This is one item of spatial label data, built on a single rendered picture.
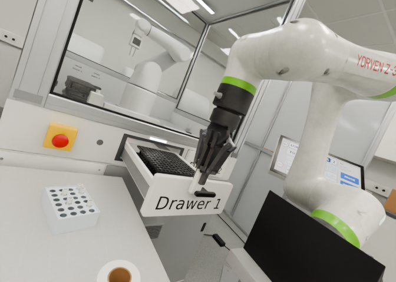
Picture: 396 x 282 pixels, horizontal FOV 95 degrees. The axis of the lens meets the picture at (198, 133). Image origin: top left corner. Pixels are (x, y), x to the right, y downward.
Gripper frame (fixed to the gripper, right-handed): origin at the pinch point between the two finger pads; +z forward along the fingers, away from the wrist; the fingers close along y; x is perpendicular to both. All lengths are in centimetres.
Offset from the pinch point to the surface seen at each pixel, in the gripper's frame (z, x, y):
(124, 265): 13.1, -17.3, 8.7
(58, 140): 5.3, -30.6, -28.2
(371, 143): -49, 167, -2
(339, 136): -49, 171, -25
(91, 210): 14.1, -21.0, -8.3
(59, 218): 13.6, -27.3, -5.3
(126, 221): 17.1, -11.6, -7.6
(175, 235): 50, 35, -35
